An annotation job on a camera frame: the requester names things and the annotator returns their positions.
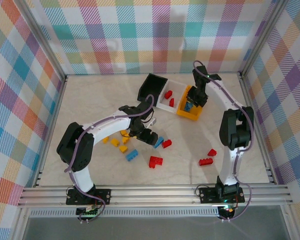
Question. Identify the right aluminium frame post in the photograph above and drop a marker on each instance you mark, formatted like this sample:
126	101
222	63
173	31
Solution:
261	37

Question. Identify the yellow plastic bin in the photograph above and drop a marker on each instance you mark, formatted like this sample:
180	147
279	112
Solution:
190	116

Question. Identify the left aluminium side rail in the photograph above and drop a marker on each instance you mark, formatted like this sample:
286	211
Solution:
55	112

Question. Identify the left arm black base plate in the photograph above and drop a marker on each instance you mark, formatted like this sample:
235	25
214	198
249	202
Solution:
102	196

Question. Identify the long red lego brick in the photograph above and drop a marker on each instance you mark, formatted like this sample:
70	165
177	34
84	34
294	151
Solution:
205	162

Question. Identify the aluminium frame post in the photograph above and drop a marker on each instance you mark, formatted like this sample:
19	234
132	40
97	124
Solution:
261	37
43	40

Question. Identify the aluminium mounting rail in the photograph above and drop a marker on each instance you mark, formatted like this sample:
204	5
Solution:
152	196

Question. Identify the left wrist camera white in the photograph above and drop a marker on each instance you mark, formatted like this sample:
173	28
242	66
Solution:
153	121

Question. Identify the right aluminium side rail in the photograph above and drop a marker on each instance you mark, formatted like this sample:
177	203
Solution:
252	112

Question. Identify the small red lego brick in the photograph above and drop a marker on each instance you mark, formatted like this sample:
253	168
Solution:
152	166

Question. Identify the aluminium side rail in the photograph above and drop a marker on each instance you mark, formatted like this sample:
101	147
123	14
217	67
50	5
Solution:
55	112
252	112

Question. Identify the white plastic bin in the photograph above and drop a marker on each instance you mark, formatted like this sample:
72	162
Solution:
177	87

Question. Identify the black plastic bin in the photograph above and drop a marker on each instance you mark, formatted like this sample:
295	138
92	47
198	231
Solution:
152	85

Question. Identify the controller board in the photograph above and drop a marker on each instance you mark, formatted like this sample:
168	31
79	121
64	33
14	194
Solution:
87	213
227	211

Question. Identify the right controller board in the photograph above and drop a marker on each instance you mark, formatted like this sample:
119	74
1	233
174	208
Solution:
227	211

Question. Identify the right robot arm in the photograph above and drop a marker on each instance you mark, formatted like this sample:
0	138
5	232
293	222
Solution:
236	130

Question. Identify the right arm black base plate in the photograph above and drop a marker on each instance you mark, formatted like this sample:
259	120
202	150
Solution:
207	195

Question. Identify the left aluminium frame post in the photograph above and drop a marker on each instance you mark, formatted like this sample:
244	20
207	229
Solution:
43	40

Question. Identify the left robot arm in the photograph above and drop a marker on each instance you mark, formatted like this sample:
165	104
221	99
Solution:
85	152

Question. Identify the left controller board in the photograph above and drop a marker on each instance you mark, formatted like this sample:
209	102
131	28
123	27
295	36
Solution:
87	213

